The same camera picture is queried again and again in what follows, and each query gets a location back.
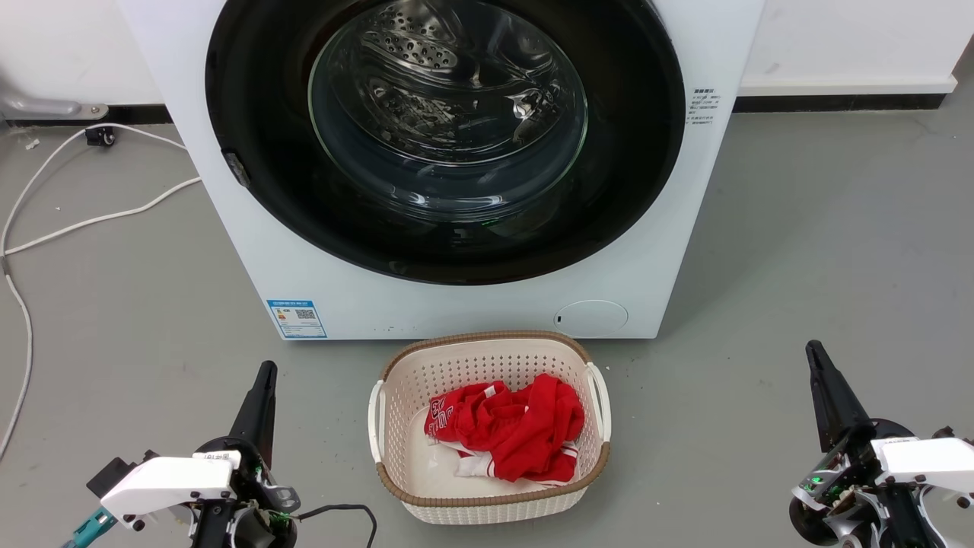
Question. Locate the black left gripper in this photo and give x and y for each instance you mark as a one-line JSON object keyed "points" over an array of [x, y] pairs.
{"points": [[266, 502]]}

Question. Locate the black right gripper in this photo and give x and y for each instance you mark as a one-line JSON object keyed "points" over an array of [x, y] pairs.
{"points": [[845, 487]]}

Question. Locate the white front-load washing machine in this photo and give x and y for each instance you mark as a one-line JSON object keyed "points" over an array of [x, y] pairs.
{"points": [[228, 251]]}

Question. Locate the round black glass washer door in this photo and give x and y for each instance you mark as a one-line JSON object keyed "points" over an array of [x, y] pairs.
{"points": [[631, 175]]}

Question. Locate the blue energy label sticker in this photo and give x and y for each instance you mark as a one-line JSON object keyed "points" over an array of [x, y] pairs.
{"points": [[296, 319]]}

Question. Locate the cream woven plastic laundry basket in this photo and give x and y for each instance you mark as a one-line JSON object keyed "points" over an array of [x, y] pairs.
{"points": [[403, 396]]}

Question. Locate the round white filter cover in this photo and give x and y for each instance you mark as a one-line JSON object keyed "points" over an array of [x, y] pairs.
{"points": [[591, 316]]}

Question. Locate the red and white garment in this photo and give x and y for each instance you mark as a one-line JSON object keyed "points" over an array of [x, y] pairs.
{"points": [[525, 434]]}

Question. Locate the small printed text sticker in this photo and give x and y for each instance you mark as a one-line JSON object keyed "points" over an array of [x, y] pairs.
{"points": [[703, 105]]}

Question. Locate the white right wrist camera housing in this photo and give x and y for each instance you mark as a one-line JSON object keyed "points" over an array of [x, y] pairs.
{"points": [[928, 460]]}

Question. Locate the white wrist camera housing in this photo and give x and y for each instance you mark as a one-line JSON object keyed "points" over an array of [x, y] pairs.
{"points": [[928, 460], [163, 483]]}

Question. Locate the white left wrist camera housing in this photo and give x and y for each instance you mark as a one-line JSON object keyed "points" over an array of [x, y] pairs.
{"points": [[163, 483]]}

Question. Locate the grey metal floor bracket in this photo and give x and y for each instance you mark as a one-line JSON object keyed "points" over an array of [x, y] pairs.
{"points": [[46, 106]]}

